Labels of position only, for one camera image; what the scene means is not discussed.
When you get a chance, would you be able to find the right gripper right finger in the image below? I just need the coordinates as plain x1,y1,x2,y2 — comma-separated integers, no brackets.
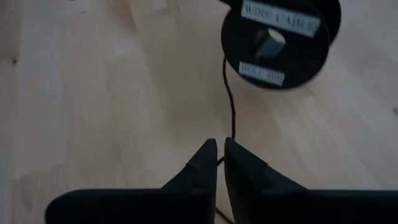
223,138,398,224

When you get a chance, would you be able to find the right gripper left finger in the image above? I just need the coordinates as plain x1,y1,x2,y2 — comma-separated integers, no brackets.
45,138,218,224

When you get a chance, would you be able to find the thin black wire cord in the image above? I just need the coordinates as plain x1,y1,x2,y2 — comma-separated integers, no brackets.
214,55,237,224

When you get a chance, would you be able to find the black wire cable spool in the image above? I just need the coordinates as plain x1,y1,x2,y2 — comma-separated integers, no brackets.
219,0,342,91

